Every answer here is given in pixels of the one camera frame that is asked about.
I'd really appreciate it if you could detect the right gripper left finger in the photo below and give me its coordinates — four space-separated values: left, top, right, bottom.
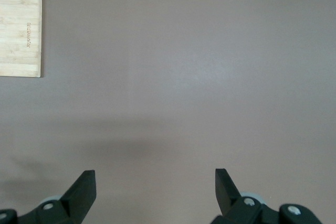
0 169 97 224

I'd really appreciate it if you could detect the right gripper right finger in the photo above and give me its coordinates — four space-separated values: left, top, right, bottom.
211 168 322 224

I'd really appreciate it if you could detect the bamboo cutting board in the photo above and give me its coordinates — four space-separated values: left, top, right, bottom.
0 0 43 78

